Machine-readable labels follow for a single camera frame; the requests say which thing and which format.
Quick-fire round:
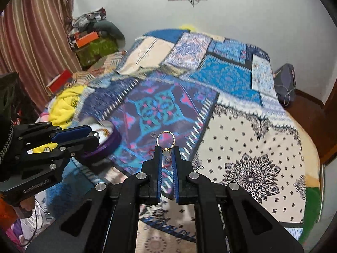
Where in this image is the round purple jewelry box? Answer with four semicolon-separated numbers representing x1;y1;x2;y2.
77;117;122;164

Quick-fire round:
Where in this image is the gold ring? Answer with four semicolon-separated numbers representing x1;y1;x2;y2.
156;130;177;157

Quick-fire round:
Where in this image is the left hand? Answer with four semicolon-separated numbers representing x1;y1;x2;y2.
13;196;35;219

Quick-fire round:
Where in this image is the yellow cartoon blanket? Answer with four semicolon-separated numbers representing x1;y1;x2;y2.
32;85;87;153

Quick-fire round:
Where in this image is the red box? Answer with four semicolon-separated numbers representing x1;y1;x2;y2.
46;70;72;95

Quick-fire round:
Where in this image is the green patterned bag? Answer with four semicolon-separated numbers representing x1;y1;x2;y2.
75;37;118;68

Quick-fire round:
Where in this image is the striped brown blanket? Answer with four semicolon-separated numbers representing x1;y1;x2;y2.
70;51;126;86

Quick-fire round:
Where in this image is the striped pink curtain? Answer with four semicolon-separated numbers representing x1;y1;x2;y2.
1;0;82;109

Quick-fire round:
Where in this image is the patchwork blue bedspread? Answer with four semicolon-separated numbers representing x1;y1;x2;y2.
44;29;319;243

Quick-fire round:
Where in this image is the orange box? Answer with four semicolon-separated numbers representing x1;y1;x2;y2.
75;31;99;48

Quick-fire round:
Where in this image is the grey backpack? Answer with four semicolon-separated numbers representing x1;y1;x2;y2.
274;63;296;107

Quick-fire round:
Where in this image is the brown wooden door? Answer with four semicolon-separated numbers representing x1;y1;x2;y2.
320;82;336;164

